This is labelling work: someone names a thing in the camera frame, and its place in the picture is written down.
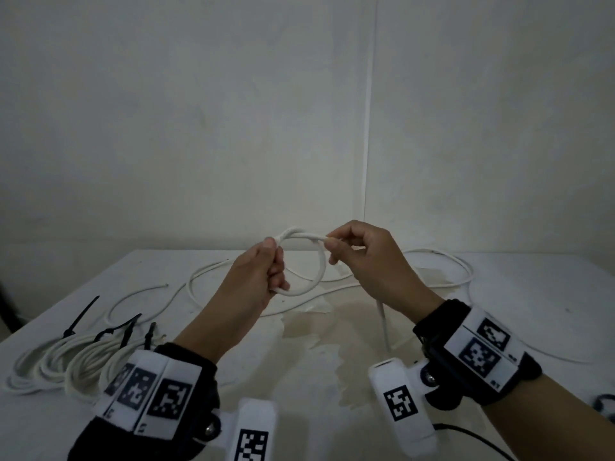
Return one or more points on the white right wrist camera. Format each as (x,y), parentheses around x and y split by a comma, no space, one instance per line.
(399,427)

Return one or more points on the person's left forearm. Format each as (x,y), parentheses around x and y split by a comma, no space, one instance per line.
(211,336)

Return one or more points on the black metal shelf rack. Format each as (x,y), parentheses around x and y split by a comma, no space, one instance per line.
(7,307)

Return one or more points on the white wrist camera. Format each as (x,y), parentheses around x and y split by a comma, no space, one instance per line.
(254,427)
(399,427)

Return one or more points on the black left wristband white markers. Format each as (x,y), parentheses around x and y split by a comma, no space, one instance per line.
(154,393)

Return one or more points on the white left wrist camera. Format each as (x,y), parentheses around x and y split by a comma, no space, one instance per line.
(254,427)

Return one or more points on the person's right hand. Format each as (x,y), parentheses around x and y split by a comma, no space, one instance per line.
(384,268)

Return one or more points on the person's left hand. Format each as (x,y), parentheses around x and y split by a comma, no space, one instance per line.
(254,283)

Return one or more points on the black wristband white markers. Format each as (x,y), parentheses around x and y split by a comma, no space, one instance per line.
(475,355)
(154,393)

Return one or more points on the person's right forearm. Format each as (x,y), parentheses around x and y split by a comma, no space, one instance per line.
(552,422)

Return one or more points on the black right wristband white markers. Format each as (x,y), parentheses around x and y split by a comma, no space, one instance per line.
(475,355)

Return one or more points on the bunch of black zip ties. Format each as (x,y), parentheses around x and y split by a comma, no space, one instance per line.
(603,405)

